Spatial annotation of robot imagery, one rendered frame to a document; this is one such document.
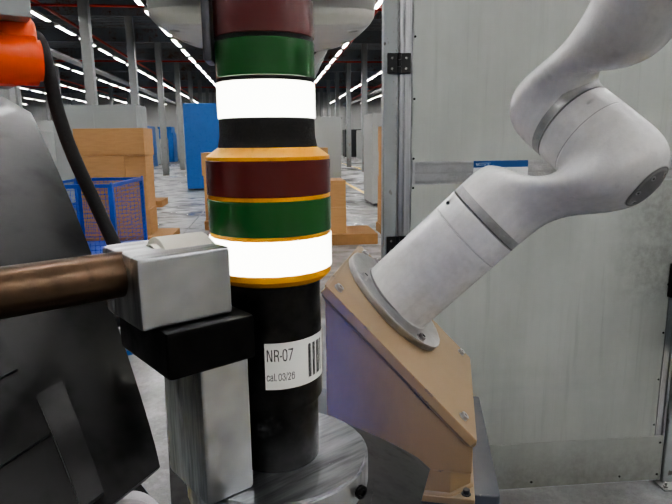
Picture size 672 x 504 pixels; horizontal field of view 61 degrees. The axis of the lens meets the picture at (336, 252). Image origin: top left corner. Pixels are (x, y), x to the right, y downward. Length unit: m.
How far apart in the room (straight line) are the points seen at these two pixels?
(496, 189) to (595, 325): 1.65
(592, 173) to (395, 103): 1.32
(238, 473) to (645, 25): 0.63
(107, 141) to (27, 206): 8.01
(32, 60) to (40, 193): 3.95
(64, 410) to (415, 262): 0.66
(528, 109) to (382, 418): 0.46
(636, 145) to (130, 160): 7.69
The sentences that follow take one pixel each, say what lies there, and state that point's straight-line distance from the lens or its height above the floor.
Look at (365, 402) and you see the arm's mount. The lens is 0.77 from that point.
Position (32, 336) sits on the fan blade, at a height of 1.33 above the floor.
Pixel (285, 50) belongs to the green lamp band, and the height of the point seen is 1.43.
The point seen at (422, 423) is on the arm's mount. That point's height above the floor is 1.04.
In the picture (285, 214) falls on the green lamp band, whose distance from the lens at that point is 0.19.
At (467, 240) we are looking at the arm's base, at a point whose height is 1.26.
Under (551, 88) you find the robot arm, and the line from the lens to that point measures 0.82.
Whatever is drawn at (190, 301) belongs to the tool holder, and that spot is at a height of 1.35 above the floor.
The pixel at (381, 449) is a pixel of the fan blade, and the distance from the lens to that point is 0.49.
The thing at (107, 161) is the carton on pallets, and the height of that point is 1.16.
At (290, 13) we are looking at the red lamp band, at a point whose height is 1.44.
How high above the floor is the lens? 1.40
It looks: 11 degrees down
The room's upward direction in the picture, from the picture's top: 1 degrees counter-clockwise
